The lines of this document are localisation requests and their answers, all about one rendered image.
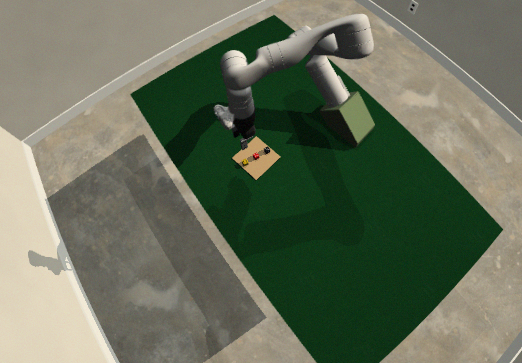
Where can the cream square mat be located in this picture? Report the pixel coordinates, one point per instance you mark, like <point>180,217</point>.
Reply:
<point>258,167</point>

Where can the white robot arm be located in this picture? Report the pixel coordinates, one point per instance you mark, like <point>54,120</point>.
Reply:
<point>354,37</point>

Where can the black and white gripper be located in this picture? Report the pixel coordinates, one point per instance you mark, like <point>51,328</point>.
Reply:
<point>239,120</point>

